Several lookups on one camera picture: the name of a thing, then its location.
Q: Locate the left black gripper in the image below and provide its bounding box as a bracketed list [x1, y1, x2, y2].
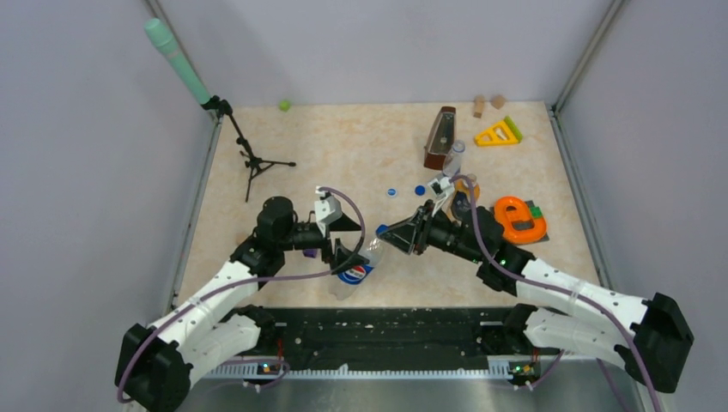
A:
[279, 213, 369, 274]

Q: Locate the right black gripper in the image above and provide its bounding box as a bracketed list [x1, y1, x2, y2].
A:
[379, 200, 484, 264]

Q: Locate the blue labelled white jar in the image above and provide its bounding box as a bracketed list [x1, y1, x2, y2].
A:
[328, 237, 385, 300]

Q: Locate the orange juice bottle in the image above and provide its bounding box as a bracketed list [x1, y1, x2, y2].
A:
[447, 179, 471, 221]

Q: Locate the clear crushed plastic bottle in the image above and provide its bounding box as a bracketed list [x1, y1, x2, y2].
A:
[441, 140, 466, 178]

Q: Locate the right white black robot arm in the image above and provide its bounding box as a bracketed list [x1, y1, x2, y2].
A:
[376, 201, 695, 393]

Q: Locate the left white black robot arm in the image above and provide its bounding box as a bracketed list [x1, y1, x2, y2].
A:
[114, 186, 366, 411]

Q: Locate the brown metronome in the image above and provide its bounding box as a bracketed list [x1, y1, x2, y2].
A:
[423, 106, 457, 170]

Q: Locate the black microphone tripod stand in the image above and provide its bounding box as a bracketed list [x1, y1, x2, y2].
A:
[202, 95, 297, 202]

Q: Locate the orange toy tape dispenser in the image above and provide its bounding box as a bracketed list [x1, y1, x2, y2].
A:
[492, 196, 549, 245]

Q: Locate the yellow triangle toy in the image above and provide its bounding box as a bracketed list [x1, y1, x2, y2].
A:
[474, 116, 524, 147]

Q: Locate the tall wooden block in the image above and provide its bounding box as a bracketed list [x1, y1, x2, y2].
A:
[472, 94, 486, 118]

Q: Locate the small wooden cube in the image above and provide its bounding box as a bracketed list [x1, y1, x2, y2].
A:
[490, 94, 507, 110]

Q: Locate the mint green microphone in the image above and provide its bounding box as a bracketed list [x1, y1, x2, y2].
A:
[143, 18, 212, 110]

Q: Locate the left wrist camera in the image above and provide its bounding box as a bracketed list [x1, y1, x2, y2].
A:
[313, 186, 343, 236]

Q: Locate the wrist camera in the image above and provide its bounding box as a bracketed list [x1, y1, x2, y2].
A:
[313, 186, 343, 236]
[428, 175, 455, 216]

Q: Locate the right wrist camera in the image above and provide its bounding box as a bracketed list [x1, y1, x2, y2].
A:
[428, 175, 455, 216]

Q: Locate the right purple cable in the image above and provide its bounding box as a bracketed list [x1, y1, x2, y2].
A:
[450, 174, 664, 412]

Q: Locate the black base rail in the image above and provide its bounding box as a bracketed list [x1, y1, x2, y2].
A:
[225, 305, 559, 385]

